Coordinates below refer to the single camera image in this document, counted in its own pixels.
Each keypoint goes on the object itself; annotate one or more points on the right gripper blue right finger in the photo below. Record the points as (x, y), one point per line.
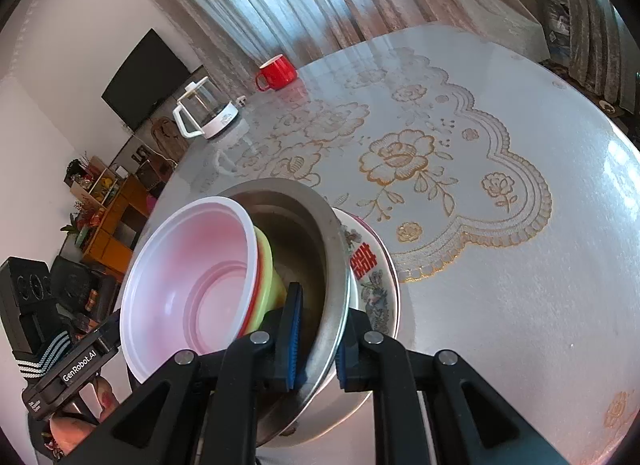
(356, 367)

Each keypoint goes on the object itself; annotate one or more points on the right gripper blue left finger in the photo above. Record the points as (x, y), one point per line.
(288, 337)

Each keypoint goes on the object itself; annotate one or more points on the yellow plastic bowl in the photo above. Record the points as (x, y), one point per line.
(269, 291)

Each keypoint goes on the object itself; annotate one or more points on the large enamel floral basin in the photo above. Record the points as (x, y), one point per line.
(375, 290)

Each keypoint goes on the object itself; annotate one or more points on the stainless steel bowl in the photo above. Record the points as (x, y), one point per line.
(308, 247)

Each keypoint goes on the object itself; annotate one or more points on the red plastic bowl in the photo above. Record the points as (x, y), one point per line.
(191, 285)

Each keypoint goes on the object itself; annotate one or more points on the person's left hand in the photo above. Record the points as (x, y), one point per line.
(68, 432)

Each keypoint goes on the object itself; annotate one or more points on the black sofa chair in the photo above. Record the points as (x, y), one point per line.
(88, 296)

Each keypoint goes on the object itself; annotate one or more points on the orange wooden cabinet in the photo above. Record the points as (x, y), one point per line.
(111, 244)

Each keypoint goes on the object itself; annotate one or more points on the wooden shelf with items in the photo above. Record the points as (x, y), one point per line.
(92, 183)

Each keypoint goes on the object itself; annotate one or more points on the wooden chair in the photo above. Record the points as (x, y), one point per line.
(168, 138)

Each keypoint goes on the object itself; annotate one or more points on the white glass electric kettle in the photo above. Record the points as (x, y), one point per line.
(202, 112)

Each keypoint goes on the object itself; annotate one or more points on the red mug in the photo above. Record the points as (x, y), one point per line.
(276, 73)

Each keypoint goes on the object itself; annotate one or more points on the black wall television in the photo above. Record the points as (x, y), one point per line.
(147, 78)

